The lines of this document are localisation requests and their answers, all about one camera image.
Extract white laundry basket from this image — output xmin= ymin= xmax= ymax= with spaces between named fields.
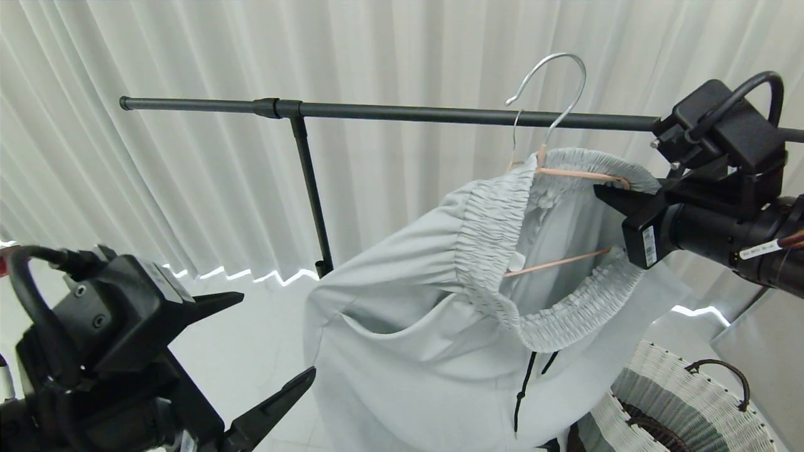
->
xmin=578 ymin=340 xmax=780 ymax=452

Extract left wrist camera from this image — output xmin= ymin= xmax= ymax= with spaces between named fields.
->
xmin=16 ymin=246 xmax=197 ymax=385

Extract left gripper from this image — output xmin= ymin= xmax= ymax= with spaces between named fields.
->
xmin=38 ymin=291 xmax=317 ymax=452

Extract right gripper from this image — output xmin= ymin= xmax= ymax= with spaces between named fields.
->
xmin=621 ymin=191 xmax=754 ymax=271

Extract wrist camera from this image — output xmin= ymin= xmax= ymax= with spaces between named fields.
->
xmin=16 ymin=246 xmax=197 ymax=385
xmin=650 ymin=78 xmax=789 ymax=219

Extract white curtain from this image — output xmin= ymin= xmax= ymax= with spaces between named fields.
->
xmin=0 ymin=0 xmax=804 ymax=315

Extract pink clothes hanger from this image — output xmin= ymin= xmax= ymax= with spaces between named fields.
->
xmin=506 ymin=110 xmax=526 ymax=172
xmin=502 ymin=53 xmax=631 ymax=279

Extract black clothes rack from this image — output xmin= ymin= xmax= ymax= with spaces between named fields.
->
xmin=119 ymin=96 xmax=804 ymax=279

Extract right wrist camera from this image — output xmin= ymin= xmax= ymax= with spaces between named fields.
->
xmin=650 ymin=78 xmax=789 ymax=219

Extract pale grey shorts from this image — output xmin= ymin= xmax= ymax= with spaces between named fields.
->
xmin=303 ymin=148 xmax=692 ymax=452

